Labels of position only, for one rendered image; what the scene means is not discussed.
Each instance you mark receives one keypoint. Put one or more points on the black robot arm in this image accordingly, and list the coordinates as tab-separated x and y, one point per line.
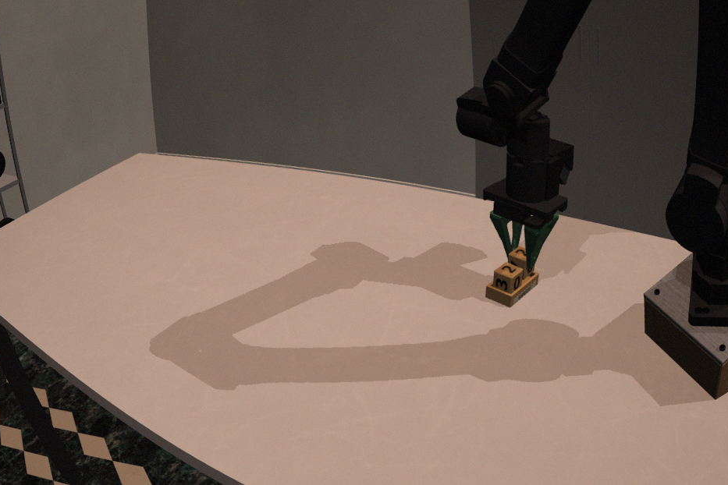
697	213

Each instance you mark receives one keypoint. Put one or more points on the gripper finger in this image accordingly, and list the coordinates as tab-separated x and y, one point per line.
500	224
531	236

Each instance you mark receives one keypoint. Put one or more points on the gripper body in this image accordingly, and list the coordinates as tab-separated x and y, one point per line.
522	194

